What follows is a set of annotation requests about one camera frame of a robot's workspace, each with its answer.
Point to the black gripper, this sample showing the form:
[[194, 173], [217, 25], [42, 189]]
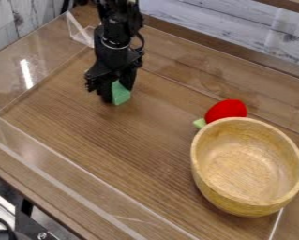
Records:
[[113, 66]]

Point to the green rectangular block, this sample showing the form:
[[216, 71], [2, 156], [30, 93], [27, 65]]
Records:
[[121, 93]]

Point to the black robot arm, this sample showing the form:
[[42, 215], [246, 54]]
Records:
[[119, 50]]

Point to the wooden bowl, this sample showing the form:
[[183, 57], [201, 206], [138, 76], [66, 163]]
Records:
[[245, 166]]

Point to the red plush strawberry toy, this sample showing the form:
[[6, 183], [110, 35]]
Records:
[[226, 108]]

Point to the clear acrylic corner bracket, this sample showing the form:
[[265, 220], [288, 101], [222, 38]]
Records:
[[79, 33]]

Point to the clear acrylic tray wall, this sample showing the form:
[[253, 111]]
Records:
[[89, 205]]

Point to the black table leg bracket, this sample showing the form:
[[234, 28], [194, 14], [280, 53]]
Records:
[[26, 225]]

